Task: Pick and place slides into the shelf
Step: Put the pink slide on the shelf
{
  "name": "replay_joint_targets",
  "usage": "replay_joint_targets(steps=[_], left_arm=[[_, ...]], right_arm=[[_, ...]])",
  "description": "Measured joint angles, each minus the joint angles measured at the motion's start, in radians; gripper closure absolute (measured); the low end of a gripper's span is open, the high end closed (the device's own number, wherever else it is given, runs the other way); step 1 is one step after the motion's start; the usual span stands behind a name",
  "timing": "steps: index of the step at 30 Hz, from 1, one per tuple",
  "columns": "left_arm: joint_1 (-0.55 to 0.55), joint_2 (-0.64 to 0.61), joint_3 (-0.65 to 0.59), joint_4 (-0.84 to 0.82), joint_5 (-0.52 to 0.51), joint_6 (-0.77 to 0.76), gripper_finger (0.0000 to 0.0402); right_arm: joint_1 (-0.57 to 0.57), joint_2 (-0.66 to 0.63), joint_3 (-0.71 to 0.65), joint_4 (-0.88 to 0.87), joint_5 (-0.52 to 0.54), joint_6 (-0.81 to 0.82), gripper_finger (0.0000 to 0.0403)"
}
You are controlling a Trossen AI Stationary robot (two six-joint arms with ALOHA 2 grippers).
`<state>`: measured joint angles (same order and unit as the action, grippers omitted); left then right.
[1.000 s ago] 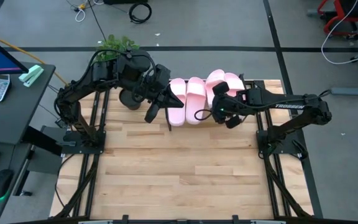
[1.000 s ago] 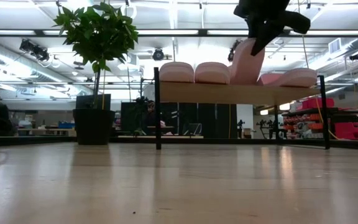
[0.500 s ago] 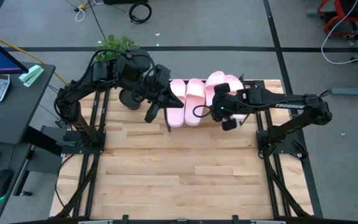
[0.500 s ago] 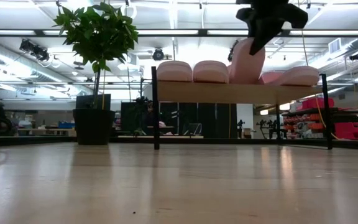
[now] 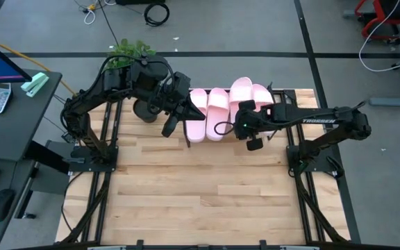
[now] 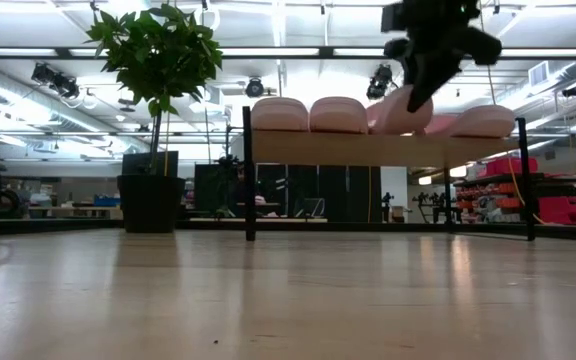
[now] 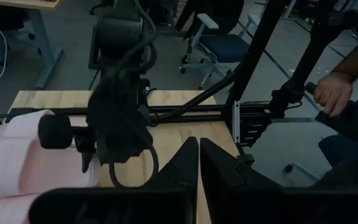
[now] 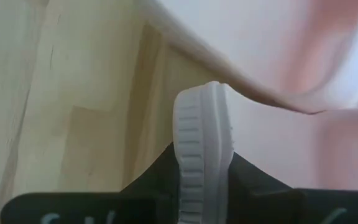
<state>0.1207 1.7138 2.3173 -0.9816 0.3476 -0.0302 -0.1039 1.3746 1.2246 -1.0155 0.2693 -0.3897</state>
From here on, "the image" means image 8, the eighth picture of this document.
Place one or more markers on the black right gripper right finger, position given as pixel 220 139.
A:
pixel 306 208

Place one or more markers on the pink rubber slide sandal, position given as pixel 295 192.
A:
pixel 244 37
pixel 197 140

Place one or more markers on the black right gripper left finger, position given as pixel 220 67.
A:
pixel 89 208

